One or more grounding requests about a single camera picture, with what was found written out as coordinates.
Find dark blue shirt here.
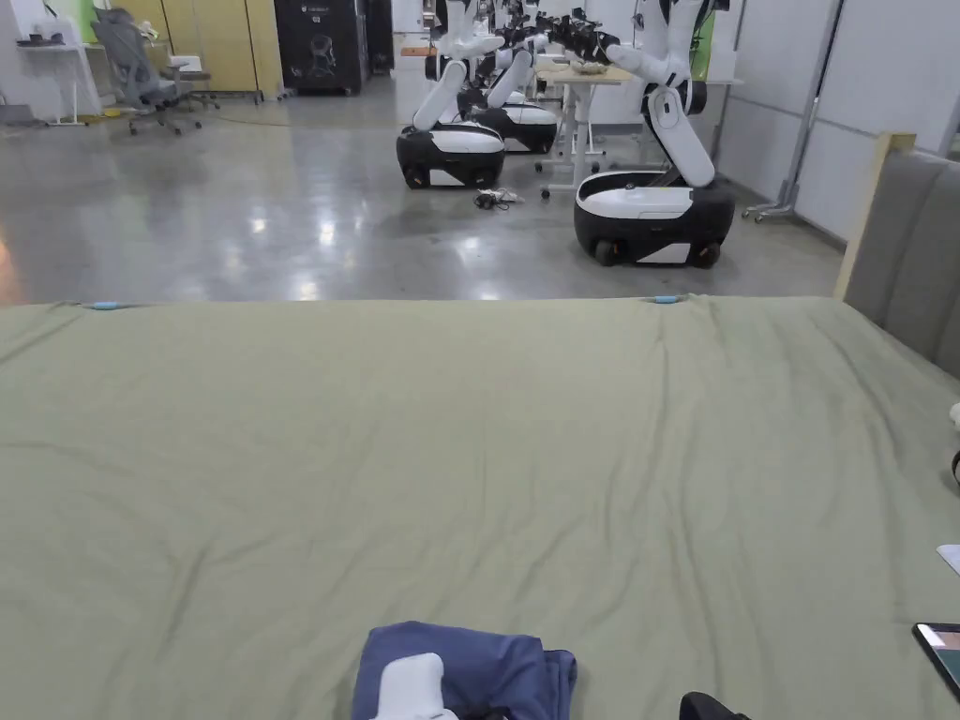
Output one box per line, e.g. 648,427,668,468
352,621,578,720

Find grey office chair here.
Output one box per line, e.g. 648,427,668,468
89,7,220,137

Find wooden top table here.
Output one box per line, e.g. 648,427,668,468
533,61,625,201

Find bed with pale green sheet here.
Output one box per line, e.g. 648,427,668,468
0,293,960,720

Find white desk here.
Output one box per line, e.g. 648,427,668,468
13,29,104,127

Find white and black wheeled robot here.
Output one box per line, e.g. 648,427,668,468
573,0,741,268
475,29,561,156
396,0,507,191

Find cable on floor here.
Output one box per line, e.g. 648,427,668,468
472,187,528,212

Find black cabinet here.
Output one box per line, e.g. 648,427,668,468
273,0,374,98

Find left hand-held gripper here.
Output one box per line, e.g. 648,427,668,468
378,652,513,720

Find grey padded headboard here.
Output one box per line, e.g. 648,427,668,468
834,132,960,376

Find black phone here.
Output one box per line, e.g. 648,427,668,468
911,622,960,704

